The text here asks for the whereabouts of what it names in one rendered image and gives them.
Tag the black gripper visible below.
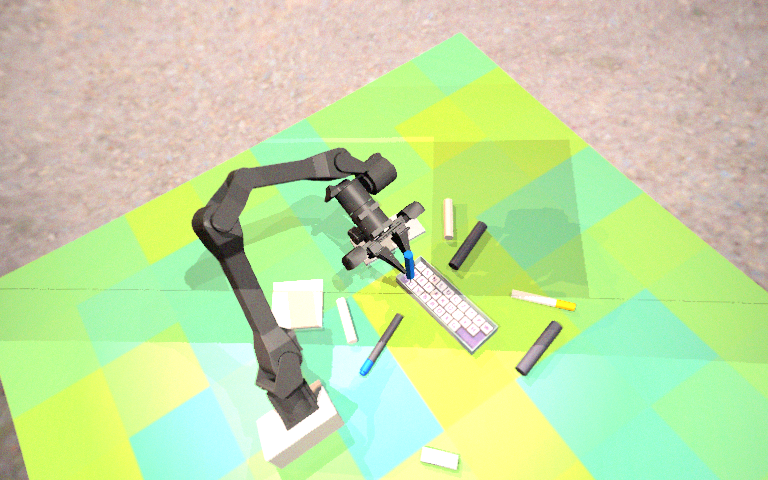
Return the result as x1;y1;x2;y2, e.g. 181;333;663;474
342;198;425;274

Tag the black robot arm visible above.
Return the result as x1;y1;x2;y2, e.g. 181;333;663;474
192;148;397;431

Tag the keyboard with white letter keys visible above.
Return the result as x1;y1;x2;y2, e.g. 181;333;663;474
395;255;499;355

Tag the dark blue stylus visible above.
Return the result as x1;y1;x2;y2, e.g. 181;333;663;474
404;250;415;282

